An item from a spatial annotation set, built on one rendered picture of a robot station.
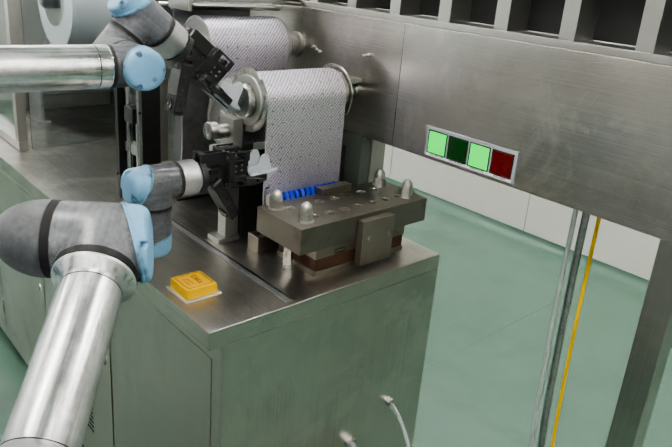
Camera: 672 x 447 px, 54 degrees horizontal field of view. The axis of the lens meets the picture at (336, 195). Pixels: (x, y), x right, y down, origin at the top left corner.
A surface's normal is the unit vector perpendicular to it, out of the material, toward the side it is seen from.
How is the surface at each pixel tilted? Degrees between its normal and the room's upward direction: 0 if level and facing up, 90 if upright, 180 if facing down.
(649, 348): 90
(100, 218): 23
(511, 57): 90
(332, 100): 90
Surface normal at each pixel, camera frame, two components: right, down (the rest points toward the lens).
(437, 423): 0.07, -0.94
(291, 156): 0.66, 0.30
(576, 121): -0.75, 0.17
